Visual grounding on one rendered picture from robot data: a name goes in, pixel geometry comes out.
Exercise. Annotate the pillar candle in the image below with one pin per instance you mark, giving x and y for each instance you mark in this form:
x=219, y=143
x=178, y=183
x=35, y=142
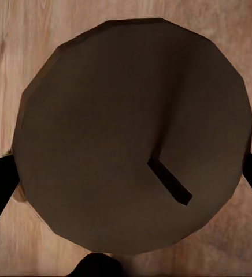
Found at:
x=18, y=192
x=132, y=136

